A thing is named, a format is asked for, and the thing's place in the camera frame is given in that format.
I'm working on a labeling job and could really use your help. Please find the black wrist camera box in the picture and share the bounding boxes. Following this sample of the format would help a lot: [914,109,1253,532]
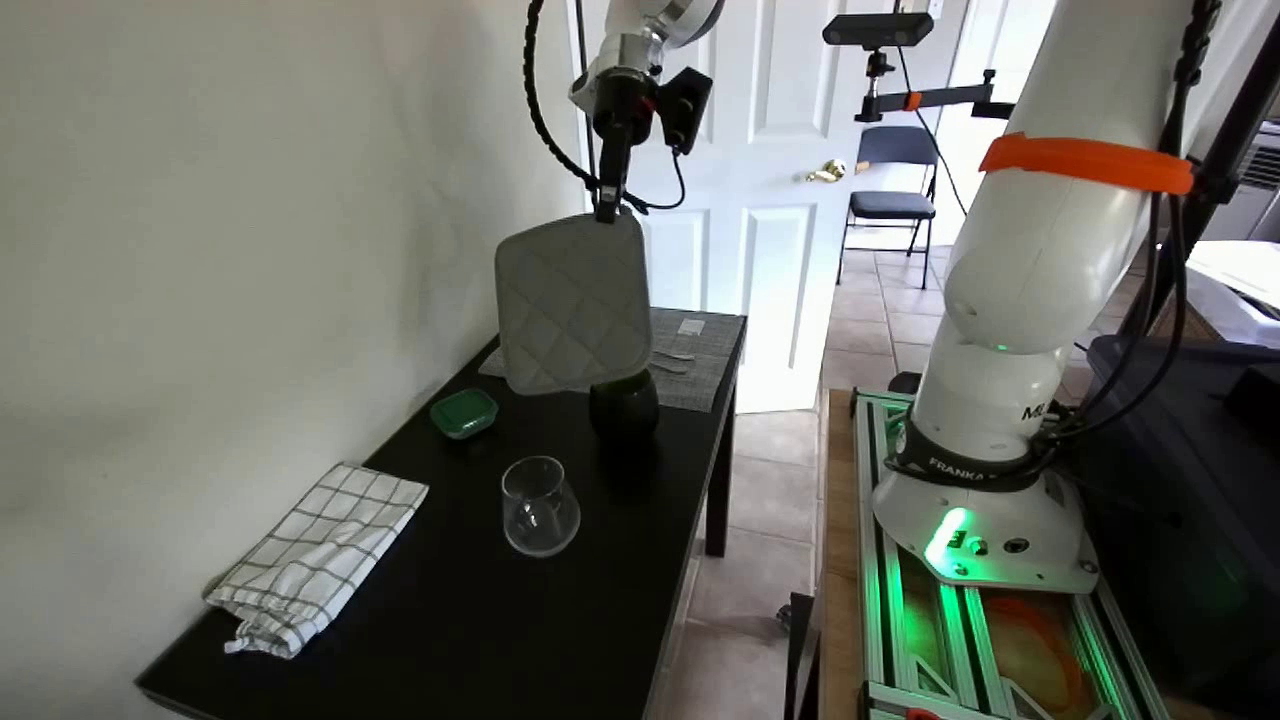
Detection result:
[650,62,721,158]

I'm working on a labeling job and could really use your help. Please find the grey quilted pot holder mat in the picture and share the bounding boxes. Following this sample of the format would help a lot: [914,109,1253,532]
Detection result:
[491,208,661,403]

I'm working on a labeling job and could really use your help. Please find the green square lid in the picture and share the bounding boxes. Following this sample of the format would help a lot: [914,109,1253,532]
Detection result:
[423,383,505,443]

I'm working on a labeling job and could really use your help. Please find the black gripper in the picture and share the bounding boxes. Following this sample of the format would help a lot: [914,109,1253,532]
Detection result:
[586,68,661,224]

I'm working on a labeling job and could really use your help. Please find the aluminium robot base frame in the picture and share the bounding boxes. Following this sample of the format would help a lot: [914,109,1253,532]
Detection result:
[848,383,1180,720]

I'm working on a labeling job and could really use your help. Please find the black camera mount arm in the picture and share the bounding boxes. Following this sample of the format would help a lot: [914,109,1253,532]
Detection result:
[850,44,1018,128]

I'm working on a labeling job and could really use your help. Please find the black stand pole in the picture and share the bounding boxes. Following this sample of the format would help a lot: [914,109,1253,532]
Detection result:
[1115,15,1280,342]

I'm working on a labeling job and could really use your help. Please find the white checkered cloth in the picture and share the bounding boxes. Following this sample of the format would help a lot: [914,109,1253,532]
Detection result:
[199,459,435,663]

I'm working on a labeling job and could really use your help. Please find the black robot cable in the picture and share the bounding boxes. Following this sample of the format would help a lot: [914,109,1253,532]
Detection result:
[521,0,692,218]

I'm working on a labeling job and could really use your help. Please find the grey woven placemat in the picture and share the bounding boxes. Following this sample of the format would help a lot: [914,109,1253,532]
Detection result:
[476,304,748,418]

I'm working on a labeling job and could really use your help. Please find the black table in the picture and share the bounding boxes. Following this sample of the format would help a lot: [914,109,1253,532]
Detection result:
[130,304,753,720]

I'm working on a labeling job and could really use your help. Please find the black camera on mount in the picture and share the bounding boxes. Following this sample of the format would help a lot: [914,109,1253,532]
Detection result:
[821,9,940,52]

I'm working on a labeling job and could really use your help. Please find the wide orange strap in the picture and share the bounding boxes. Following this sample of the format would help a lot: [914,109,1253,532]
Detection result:
[976,128,1198,198]

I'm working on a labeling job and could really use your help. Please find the white panel door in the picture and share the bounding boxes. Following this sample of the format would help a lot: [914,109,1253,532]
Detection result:
[577,0,992,418]

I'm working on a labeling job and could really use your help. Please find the dark green cup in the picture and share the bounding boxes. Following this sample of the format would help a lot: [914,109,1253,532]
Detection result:
[583,369,663,471]

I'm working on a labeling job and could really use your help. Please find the brass door handle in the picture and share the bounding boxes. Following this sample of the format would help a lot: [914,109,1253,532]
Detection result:
[791,151,855,189]

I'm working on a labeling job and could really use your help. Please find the dark folding chair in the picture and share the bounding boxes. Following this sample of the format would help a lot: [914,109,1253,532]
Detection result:
[833,120,942,295]

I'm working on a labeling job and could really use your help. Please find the clear stemless glass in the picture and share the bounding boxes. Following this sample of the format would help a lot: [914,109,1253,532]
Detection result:
[494,453,586,564]

